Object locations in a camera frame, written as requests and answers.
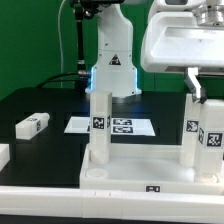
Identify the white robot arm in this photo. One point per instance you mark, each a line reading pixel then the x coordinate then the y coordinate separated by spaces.
pixel 114 70

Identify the black camera stand pole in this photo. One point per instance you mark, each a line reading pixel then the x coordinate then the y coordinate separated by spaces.
pixel 80 43

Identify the white front rail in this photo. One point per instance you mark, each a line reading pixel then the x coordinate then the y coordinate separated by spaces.
pixel 62 202

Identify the white left side block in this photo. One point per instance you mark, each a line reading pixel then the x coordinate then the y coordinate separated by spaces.
pixel 4 155

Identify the white desk tabletop tray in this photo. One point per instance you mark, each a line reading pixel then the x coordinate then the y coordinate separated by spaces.
pixel 143 168

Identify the white sheet with markers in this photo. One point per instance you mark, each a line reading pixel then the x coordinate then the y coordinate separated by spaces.
pixel 119 126

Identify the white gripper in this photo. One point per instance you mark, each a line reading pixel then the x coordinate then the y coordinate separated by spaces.
pixel 185 34

